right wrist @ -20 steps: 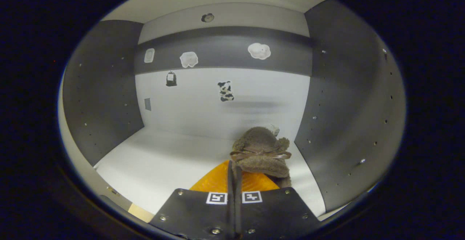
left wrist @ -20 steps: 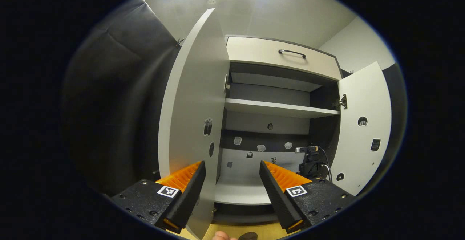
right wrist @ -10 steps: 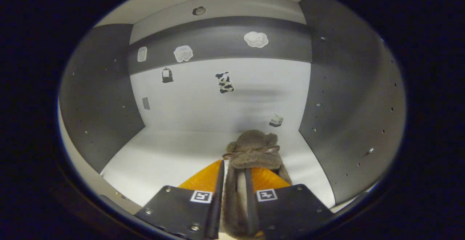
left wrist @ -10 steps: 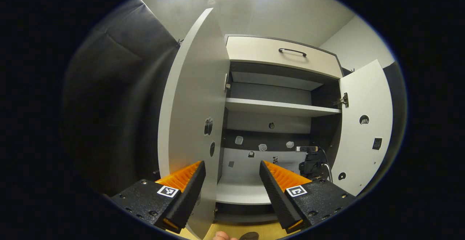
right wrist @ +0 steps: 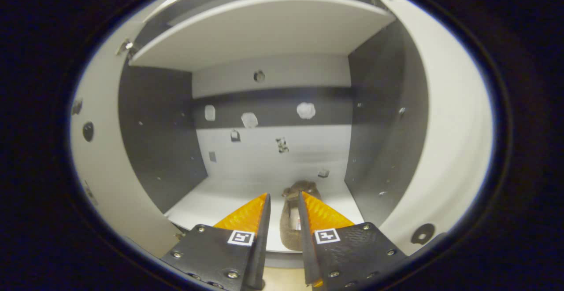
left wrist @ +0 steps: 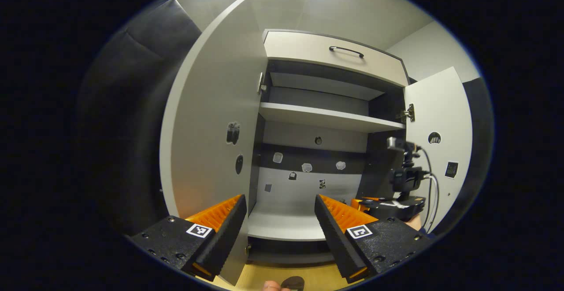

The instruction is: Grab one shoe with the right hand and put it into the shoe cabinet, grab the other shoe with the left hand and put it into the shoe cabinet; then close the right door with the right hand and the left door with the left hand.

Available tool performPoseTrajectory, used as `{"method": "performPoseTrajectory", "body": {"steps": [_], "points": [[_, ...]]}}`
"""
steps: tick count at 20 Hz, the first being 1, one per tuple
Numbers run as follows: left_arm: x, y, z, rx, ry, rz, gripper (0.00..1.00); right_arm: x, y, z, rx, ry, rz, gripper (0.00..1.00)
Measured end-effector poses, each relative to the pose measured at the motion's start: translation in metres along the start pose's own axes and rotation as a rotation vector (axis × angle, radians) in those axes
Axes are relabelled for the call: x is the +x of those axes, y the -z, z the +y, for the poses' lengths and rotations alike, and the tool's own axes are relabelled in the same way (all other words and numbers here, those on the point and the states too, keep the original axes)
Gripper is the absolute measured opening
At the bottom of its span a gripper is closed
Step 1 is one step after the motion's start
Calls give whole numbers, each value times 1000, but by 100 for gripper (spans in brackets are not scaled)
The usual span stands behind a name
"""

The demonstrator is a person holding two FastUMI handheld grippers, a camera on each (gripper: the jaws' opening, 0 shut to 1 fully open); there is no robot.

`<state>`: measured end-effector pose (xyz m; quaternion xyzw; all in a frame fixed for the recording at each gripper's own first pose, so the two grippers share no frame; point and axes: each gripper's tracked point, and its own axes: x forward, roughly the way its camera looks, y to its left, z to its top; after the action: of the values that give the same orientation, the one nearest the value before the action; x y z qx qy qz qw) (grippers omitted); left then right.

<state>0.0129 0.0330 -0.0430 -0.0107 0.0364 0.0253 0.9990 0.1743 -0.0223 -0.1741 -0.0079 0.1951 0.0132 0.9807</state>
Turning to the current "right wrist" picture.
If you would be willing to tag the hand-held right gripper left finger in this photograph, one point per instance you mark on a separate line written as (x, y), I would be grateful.
(260, 247)

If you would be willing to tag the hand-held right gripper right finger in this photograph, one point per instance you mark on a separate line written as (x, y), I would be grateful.
(306, 247)

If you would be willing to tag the brown shoe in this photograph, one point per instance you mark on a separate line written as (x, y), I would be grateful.
(291, 229)

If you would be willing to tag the grey shoe cabinet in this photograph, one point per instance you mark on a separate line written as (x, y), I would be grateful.
(158, 128)

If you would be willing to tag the white cabinet door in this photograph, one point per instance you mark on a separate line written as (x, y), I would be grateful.
(105, 172)
(454, 128)

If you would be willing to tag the white cabinet shelf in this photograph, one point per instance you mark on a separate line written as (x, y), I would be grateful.
(264, 31)

